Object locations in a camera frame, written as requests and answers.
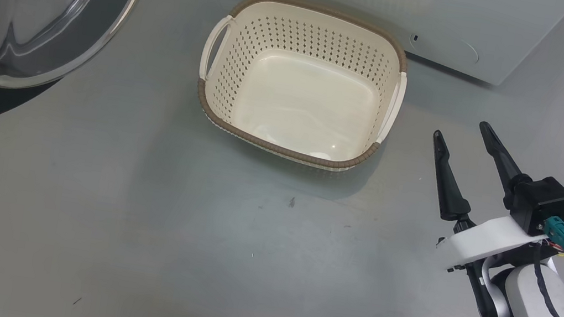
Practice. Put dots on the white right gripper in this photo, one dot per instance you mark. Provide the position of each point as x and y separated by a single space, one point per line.
488 239

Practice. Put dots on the cream perforated laundry basket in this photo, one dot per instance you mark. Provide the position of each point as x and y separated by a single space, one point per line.
301 105

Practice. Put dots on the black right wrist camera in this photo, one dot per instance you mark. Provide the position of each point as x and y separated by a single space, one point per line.
543 203

